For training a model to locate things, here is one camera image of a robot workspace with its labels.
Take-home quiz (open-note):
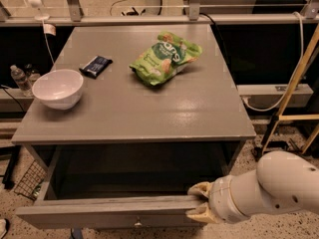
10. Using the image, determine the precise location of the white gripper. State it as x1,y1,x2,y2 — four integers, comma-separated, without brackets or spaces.
185,175,249,224

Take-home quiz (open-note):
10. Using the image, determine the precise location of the grey top drawer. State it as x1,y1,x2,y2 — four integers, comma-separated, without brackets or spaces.
17,142,229,229

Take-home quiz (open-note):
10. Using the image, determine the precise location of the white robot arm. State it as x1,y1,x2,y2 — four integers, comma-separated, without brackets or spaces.
186,150,319,224

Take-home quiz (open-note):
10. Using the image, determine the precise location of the grey drawer cabinet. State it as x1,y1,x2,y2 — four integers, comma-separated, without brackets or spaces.
11,24,257,197

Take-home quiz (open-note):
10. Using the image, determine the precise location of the wooden tripod stand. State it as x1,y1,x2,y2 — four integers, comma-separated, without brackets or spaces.
253,24,319,160

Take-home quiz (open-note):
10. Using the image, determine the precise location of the green chip bag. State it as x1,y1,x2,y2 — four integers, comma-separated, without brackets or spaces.
129,31,202,87

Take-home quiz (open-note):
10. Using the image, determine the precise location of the green can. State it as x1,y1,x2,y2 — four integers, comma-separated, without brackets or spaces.
32,183,42,199

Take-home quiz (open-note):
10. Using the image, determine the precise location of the dark blue snack packet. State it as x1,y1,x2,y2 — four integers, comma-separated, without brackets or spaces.
79,56,113,79

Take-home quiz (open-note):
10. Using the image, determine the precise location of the white bowl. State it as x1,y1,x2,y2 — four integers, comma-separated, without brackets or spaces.
32,69,84,110

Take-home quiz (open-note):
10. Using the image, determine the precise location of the white shoe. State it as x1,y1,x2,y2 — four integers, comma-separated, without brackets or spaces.
0,219,9,239

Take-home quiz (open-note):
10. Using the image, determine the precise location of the clear plastic water bottle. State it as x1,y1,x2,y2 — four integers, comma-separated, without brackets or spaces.
10,65,33,97

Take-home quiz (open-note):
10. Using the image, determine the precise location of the dark plastic bottle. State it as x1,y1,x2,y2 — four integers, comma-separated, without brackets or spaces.
25,64,41,84

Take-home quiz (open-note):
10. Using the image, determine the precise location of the white webcam on stand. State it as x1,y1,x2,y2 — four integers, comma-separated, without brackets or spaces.
27,0,50,22

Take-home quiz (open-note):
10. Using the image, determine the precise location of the white cable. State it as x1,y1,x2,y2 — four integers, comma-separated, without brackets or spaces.
241,11,305,113

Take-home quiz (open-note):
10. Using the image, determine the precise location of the black wire basket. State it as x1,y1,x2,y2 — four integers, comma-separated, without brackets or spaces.
14,161,46,201

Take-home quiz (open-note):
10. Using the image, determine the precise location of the black cable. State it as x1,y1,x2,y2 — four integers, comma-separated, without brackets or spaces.
198,12,237,85

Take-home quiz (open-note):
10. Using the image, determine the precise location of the metal railing frame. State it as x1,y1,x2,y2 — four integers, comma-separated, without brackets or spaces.
0,0,319,26

